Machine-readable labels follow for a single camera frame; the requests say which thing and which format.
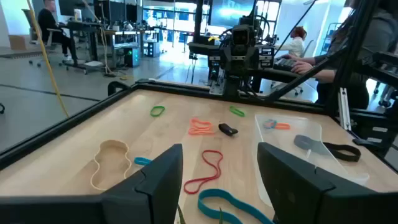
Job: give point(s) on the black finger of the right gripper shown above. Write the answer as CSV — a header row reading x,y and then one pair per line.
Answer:
x,y
255,57
226,56

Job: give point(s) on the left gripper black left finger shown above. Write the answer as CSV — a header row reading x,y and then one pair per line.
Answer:
x,y
149,199

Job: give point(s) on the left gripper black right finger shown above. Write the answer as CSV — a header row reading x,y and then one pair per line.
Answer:
x,y
295,193

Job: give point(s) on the small green rubber band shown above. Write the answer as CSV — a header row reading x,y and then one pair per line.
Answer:
x,y
151,112
231,108

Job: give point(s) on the clear plastic bin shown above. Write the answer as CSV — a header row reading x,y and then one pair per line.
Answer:
x,y
280,137

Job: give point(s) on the wide teal rubber band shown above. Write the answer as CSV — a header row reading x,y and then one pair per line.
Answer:
x,y
214,193

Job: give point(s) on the wide beige rubber band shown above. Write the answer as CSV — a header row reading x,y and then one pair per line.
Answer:
x,y
113,141

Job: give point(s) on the small black rubber band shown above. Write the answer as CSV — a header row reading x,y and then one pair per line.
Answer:
x,y
225,128

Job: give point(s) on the thin red rubber band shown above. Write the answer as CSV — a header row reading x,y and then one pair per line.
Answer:
x,y
212,151

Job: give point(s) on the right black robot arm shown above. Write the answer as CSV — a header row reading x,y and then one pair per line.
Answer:
x,y
232,88

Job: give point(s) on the small orange rubber band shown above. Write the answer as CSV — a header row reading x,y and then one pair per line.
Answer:
x,y
283,126

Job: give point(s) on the small yellow object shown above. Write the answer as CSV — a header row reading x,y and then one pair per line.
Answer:
x,y
213,38

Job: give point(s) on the black keyboard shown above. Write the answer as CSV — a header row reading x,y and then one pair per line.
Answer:
x,y
283,63

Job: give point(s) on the person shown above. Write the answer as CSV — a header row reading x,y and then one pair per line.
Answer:
x,y
49,25
373,34
295,46

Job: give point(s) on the black desktop computer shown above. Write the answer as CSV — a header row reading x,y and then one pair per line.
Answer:
x,y
132,57

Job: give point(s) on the light wooden desk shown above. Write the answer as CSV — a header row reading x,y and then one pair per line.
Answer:
x,y
124,32

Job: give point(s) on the black corner hook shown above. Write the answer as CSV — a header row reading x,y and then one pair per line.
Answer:
x,y
116,85

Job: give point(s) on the black desk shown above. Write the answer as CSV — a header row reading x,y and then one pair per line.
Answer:
x,y
81,26

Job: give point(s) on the office chair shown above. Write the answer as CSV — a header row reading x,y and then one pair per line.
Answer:
x,y
29,21

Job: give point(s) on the cardboard box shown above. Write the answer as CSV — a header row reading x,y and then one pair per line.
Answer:
x,y
17,42

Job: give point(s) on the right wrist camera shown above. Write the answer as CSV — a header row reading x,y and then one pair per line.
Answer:
x,y
240,36

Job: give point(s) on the large wall screen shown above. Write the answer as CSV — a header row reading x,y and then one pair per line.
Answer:
x,y
230,12

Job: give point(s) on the silver frame bracket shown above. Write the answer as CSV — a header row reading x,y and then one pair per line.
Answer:
x,y
344,109

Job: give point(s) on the black aluminium table frame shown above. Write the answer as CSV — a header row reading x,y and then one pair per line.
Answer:
x,y
62,127

